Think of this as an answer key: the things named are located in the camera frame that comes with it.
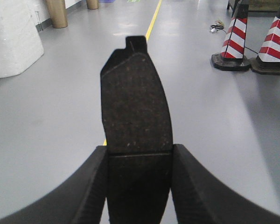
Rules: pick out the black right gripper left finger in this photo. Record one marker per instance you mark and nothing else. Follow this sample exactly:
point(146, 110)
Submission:
point(78, 200)

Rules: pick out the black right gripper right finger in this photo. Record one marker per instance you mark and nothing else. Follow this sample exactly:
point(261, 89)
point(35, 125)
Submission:
point(200, 198)

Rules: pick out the grey brake pad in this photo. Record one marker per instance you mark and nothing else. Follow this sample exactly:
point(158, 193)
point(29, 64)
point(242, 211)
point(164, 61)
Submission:
point(138, 131)

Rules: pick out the left red white traffic cone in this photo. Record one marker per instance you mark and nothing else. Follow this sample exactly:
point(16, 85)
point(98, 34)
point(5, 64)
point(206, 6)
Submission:
point(231, 57)

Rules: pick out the red white traffic cone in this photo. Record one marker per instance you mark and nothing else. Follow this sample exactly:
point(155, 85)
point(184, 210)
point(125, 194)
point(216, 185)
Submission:
point(267, 61)
point(231, 57)

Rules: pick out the right red white traffic cone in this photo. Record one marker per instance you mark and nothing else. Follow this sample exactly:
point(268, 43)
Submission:
point(267, 61)

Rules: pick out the white panel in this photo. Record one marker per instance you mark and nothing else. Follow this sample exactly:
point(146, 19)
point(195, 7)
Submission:
point(20, 43)

